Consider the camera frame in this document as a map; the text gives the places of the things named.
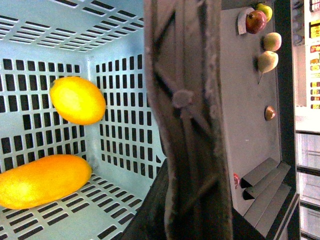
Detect red pomegranate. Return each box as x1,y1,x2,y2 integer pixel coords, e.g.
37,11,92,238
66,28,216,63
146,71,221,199
245,10,267,34

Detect yellow lemon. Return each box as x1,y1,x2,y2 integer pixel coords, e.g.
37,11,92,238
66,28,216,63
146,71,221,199
49,76,106,125

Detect pale pear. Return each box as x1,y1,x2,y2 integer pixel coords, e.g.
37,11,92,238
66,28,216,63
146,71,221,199
257,50,279,84

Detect peach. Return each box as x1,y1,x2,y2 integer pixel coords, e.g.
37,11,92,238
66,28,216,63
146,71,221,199
262,32,282,52

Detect light blue plastic basket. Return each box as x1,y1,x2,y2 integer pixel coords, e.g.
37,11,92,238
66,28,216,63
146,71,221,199
0,0,165,240

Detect brown basket handle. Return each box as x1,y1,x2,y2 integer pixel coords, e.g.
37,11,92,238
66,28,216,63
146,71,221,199
143,0,233,240

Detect black shelf dividers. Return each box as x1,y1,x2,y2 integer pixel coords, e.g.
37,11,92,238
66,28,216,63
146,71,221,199
240,157,291,200

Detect brown onion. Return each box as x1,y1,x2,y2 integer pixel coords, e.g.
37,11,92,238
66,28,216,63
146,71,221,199
264,105,277,121

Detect orange mango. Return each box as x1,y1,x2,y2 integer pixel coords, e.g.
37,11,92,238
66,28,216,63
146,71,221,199
0,154,92,210

